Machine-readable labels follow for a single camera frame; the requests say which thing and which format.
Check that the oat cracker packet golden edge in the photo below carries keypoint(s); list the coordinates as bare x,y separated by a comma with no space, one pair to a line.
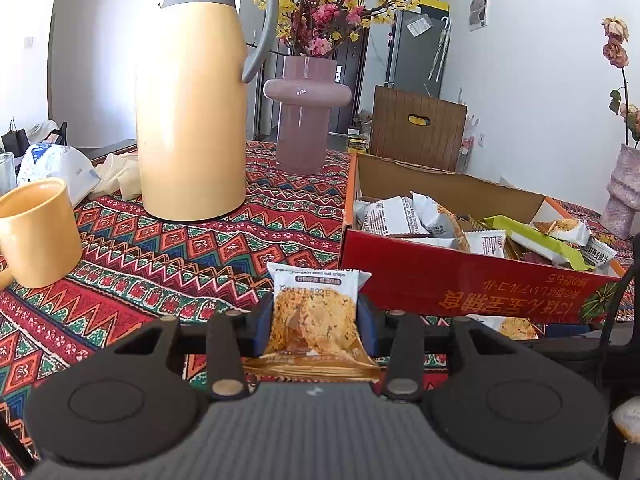
310,320
510,329

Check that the heap of mixed snack wrappers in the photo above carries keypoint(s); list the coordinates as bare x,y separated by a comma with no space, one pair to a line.
385,217

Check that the white plastic bag blue print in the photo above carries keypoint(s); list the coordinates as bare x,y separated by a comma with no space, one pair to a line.
55,165

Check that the pink and yellow blossom branches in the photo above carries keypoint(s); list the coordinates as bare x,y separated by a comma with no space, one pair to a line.
325,10

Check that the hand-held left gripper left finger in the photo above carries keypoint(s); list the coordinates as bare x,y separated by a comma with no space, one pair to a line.
261,332

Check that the cream cloth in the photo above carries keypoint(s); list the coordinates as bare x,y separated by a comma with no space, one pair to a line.
120,175

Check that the person's right hand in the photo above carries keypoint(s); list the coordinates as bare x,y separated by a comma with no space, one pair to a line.
627,420

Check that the black paper bag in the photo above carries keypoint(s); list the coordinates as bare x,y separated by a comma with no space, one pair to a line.
14,140

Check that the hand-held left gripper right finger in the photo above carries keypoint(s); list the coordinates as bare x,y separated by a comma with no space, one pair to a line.
367,330

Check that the grey refrigerator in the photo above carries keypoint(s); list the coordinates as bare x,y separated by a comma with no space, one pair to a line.
410,60

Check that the yellow and black box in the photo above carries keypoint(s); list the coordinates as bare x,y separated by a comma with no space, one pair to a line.
432,4

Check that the white crumpled cloth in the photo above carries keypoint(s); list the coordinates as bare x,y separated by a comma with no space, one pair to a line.
45,131

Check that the dark furniture edge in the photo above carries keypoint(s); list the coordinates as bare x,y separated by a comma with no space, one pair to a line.
115,149

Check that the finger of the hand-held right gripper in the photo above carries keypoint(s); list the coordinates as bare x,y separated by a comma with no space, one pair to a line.
565,331

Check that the dark entrance door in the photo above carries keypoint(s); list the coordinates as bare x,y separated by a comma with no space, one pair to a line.
350,105

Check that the red cardboard box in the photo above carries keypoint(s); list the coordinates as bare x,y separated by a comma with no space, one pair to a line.
450,280

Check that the yellow mug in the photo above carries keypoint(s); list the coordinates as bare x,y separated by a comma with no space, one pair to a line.
40,240

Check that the green snack bar packet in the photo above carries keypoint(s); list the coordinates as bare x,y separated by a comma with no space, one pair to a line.
540,245

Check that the dried pink roses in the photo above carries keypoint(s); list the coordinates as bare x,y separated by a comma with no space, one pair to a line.
615,52

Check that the textured pink ceramic vase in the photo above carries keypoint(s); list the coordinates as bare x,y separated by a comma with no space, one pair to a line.
622,195

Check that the white wall panel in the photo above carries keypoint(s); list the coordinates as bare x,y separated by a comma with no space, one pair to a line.
477,12

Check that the smooth pink glass vase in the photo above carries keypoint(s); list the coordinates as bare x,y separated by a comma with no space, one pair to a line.
302,135

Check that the brown wooden chair back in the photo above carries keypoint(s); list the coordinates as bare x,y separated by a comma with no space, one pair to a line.
400,130

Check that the white folded umbrella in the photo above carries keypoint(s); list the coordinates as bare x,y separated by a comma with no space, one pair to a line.
440,50

